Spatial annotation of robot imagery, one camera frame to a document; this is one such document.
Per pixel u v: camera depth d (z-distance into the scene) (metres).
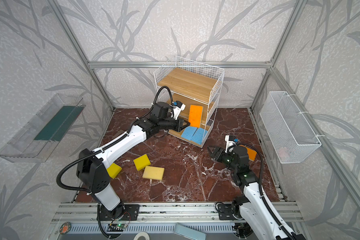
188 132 1.02
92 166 0.43
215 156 0.70
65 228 0.69
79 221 0.72
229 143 0.72
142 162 0.92
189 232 0.65
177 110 0.71
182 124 0.71
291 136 0.62
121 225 0.70
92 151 0.47
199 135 1.01
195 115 0.77
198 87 0.74
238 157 0.59
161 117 0.63
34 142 0.63
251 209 0.60
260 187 0.53
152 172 0.85
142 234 0.68
